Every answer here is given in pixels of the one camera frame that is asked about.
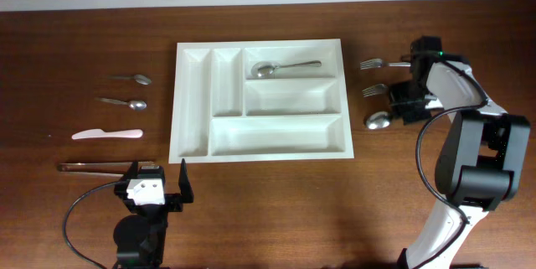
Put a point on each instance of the large metal spoon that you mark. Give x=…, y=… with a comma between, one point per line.
x=267, y=69
x=379, y=120

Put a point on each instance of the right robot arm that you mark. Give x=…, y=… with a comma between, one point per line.
x=480, y=163

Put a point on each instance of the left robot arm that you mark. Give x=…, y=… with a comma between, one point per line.
x=140, y=236

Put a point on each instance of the small metal teaspoon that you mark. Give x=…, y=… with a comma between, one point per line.
x=135, y=105
x=140, y=79

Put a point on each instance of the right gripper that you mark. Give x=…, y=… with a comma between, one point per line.
x=404, y=102

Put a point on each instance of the metal fork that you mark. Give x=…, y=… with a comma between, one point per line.
x=374, y=90
x=380, y=63

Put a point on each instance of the white plastic cutlery tray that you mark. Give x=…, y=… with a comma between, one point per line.
x=222, y=114

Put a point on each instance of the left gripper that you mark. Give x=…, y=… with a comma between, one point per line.
x=172, y=200

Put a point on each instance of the metal tongs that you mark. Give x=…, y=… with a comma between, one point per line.
x=115, y=169

